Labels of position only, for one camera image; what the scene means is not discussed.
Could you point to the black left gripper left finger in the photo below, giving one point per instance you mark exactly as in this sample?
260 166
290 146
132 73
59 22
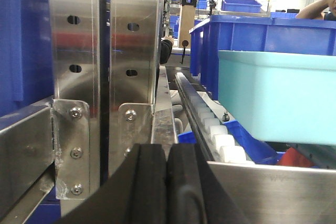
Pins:
135 193

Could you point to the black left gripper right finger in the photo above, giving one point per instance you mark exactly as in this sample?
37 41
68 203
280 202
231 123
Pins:
194 195

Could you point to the blue bin under conveyor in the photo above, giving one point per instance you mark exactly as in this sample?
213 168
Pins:
249 142

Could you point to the red object under conveyor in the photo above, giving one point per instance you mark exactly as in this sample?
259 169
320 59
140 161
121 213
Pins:
294 158

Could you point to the teal plastic bin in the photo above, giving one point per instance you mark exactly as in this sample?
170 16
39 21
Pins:
280 97

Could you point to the blue bin on shelf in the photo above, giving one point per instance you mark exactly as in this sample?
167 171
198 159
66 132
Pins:
246 6

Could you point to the stainless steel front plate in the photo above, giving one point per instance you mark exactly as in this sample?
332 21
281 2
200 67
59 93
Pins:
279 194

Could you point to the large blue plastic crate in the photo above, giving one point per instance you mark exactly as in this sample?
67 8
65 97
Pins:
244 33

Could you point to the blue crate at left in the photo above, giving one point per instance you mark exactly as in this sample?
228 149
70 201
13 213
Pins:
26 58

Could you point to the brown cardboard panel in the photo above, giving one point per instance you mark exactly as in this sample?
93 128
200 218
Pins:
187 15

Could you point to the seated person dark hair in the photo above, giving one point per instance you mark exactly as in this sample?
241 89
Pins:
321 10

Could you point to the white roller conveyor rail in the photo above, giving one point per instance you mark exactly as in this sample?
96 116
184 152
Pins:
197 109

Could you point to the stainless steel upright frame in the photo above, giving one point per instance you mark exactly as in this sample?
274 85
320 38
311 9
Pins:
105 55

